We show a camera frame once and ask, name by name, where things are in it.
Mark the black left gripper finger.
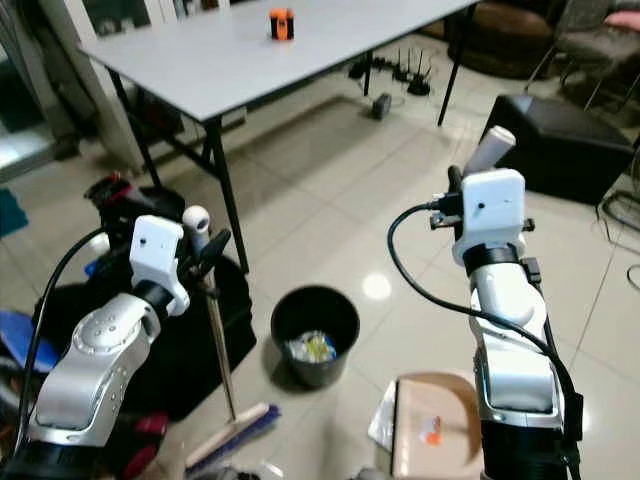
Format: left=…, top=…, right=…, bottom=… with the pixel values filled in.
left=196, top=228, right=232, bottom=283

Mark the broom with metal handle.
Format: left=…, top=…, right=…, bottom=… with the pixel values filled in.
left=182, top=205, right=282, bottom=476

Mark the beige long-handled dustpan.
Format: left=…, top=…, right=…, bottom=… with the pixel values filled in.
left=368, top=124, right=518, bottom=480

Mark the teal floor mat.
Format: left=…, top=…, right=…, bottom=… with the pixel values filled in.
left=0, top=187, right=30, bottom=240

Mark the large black bag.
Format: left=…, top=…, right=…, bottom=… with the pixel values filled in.
left=50, top=171, right=258, bottom=423

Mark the black router with antennas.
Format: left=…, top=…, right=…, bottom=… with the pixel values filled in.
left=347, top=48, right=435, bottom=99

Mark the black caster wheel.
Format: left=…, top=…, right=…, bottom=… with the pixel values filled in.
left=371, top=92, right=394, bottom=122

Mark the black cube ottoman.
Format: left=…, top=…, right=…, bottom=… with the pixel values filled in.
left=479, top=93, right=638, bottom=207

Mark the crumpled trash wrapper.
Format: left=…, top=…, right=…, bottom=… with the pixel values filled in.
left=285, top=330, right=337, bottom=364

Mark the black round trash bin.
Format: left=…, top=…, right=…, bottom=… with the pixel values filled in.
left=269, top=285, right=362, bottom=391

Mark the brown beanbag seat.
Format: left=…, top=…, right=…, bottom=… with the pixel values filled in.
left=444, top=0, right=558, bottom=73

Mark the dark red round object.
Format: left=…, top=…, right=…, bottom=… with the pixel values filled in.
left=123, top=410, right=172, bottom=480

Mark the blue flat plastic piece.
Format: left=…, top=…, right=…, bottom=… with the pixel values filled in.
left=0, top=308, right=34, bottom=377

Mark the grey chair with metal legs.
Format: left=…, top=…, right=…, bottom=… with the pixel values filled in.
left=525, top=0, right=640, bottom=113

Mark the grey folding table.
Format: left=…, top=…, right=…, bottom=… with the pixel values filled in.
left=77, top=0, right=480, bottom=274

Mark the small orange black device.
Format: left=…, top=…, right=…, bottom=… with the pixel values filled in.
left=268, top=6, right=295, bottom=43

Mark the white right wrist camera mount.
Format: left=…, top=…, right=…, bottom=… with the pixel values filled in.
left=451, top=167, right=529, bottom=269

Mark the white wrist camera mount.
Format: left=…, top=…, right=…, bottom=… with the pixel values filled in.
left=129, top=214, right=191, bottom=307
left=451, top=167, right=529, bottom=269

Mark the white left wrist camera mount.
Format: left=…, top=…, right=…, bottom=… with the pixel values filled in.
left=129, top=214, right=191, bottom=307

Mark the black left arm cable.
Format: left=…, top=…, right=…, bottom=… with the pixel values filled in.
left=14, top=227, right=107, bottom=453

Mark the black floor cable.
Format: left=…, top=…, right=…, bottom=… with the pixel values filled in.
left=598, top=135, right=640, bottom=293

